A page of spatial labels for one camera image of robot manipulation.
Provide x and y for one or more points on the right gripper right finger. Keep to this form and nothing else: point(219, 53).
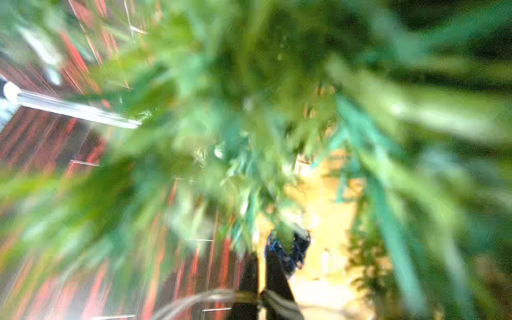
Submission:
point(277, 282)

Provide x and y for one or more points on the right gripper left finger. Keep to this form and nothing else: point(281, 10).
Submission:
point(249, 284)

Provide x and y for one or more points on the decorated christmas tree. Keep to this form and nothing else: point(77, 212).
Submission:
point(157, 144)

